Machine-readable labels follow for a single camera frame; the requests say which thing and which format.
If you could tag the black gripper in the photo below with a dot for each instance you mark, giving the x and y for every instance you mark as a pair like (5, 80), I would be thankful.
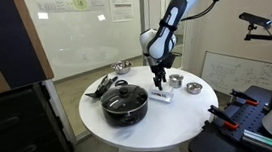
(158, 69)

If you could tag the transparent plastic container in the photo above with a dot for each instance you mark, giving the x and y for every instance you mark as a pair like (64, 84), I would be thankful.
(161, 95)

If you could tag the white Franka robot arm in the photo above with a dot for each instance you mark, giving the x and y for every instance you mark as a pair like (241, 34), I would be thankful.
(163, 33)

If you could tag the small open steel cup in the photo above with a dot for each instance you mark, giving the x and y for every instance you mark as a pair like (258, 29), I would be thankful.
(176, 81)

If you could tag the small steel bowl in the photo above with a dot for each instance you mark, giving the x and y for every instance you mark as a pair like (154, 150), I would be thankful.
(194, 87)

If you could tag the glass pot lid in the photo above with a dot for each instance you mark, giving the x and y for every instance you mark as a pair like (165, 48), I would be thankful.
(124, 98)

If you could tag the black cooking pot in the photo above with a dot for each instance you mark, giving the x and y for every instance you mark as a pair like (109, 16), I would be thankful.
(125, 117)

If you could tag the black kitchen tongs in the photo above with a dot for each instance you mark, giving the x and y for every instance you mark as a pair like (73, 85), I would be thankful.
(103, 86)

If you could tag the black orange-tipped bar clamp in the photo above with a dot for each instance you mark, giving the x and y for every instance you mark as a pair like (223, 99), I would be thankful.
(243, 96)
(223, 116)

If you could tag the leaning whiteboard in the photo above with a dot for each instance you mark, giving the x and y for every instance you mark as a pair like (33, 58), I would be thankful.
(239, 72)

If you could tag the white text poster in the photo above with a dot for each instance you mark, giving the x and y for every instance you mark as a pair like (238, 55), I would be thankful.
(121, 5)

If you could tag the black perforated robot table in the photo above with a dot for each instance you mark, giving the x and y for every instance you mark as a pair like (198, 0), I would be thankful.
(247, 115)

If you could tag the poster with green circle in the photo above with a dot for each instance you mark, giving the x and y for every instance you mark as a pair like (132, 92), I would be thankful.
(75, 2)

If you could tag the black drawer cabinet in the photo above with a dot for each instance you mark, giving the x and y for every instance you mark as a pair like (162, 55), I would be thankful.
(18, 137)

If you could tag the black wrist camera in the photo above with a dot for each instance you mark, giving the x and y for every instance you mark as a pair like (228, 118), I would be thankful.
(173, 57)

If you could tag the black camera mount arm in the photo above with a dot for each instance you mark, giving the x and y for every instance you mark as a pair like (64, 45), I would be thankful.
(261, 36)

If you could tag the black stereo camera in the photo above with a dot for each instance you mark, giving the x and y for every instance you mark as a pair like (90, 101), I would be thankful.
(254, 19)

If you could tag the aluminium profile rail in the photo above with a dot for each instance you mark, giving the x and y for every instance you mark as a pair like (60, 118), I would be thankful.
(259, 140)

